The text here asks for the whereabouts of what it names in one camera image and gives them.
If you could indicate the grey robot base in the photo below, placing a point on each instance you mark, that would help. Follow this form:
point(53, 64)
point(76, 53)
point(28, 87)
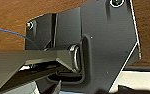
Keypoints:
point(104, 36)

